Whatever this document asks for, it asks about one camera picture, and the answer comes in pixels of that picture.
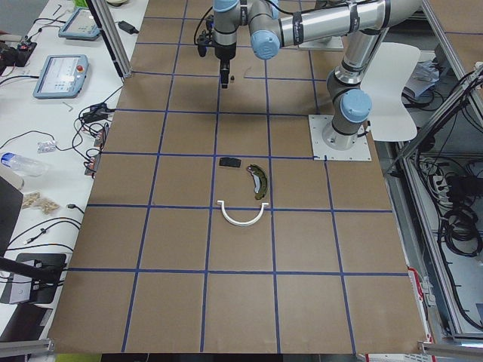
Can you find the blue teach pendant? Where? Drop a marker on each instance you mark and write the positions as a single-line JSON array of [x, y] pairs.
[[80, 26], [62, 77]]

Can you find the blue teach pendant far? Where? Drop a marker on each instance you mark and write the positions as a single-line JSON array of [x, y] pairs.
[[80, 26]]

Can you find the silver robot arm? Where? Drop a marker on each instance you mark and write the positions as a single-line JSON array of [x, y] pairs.
[[363, 22]]

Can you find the aluminium frame post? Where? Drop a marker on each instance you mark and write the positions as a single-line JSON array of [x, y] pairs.
[[105, 23]]

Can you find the plastic water bottle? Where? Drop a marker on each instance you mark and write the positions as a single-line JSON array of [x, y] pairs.
[[23, 165]]

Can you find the blue teach pendant near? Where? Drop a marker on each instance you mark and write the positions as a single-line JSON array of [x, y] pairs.
[[62, 77]]

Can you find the white curved plastic bracket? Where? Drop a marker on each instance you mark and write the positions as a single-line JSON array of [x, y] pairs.
[[242, 218]]

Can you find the black power adapter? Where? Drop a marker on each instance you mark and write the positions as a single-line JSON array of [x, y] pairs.
[[127, 27]]

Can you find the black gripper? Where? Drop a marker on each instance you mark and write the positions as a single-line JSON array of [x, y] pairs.
[[226, 53]]

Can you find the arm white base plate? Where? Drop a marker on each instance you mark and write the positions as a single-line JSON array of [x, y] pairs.
[[329, 145]]

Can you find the white plastic chair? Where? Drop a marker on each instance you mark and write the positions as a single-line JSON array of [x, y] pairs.
[[384, 81]]

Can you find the dark grey brake pad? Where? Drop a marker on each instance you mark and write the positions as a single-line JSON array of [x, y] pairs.
[[230, 162]]

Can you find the olive green brake shoe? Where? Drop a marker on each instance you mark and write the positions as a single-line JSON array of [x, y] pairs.
[[260, 180]]

